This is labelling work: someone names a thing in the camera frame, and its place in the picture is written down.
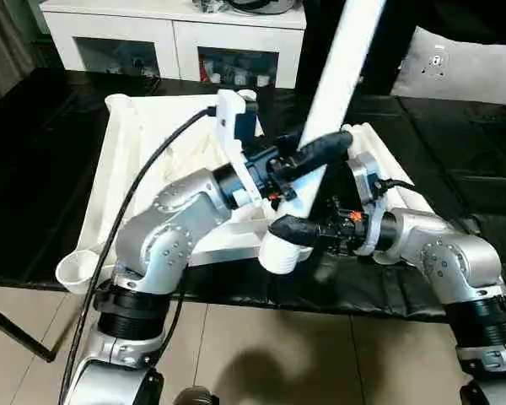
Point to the white plastic table top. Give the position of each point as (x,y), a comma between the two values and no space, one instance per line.
(118,169)

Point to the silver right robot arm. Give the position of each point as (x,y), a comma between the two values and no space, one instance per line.
(459,257)

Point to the black cabinet with gold label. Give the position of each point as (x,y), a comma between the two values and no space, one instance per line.
(320,42)

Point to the grey round pot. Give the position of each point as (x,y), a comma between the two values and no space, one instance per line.
(257,6)

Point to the grey pillow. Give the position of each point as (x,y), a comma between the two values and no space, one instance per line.
(459,71)

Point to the black clutter on sideboard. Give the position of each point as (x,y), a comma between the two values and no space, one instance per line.
(211,5)

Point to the white sideboard cabinet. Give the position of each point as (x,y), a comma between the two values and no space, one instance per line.
(173,34)

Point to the dark round robot torso part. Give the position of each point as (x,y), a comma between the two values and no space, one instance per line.
(194,396)

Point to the grey curtain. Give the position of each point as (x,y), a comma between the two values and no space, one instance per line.
(6,50)

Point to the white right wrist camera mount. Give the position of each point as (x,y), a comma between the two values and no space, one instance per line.
(367,177)

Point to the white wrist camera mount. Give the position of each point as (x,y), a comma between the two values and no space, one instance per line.
(227,122)
(367,177)

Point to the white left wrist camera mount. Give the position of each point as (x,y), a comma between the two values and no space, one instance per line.
(227,122)

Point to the black metal frame leg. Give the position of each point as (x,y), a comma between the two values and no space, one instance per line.
(25,333)

